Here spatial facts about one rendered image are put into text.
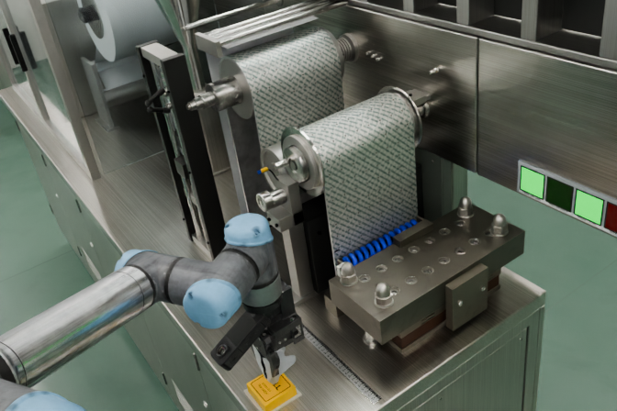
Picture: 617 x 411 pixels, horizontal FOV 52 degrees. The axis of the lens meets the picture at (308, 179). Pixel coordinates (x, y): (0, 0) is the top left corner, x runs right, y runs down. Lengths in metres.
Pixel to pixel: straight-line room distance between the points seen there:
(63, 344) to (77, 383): 1.92
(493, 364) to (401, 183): 0.43
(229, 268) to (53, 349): 0.27
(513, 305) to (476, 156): 0.32
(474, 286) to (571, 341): 1.36
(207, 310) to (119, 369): 1.84
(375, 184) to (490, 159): 0.24
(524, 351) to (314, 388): 0.51
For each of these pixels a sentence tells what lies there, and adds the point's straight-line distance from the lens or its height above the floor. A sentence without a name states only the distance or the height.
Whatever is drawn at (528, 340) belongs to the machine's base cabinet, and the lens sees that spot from 1.51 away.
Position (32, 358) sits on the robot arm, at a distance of 0.86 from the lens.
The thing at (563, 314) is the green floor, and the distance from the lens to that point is 2.75.
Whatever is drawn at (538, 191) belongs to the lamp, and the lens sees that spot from 1.27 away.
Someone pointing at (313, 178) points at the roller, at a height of 1.24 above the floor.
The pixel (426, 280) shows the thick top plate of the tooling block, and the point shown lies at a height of 1.03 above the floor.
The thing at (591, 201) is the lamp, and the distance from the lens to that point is 1.20.
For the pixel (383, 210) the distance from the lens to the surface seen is 1.36.
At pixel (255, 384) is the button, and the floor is 0.92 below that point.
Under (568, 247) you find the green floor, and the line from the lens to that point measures 3.09.
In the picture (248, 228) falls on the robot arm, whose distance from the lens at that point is 1.01.
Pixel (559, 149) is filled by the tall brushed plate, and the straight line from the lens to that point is 1.21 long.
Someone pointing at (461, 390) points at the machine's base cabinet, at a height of 0.78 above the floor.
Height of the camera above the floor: 1.85
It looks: 31 degrees down
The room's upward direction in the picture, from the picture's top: 8 degrees counter-clockwise
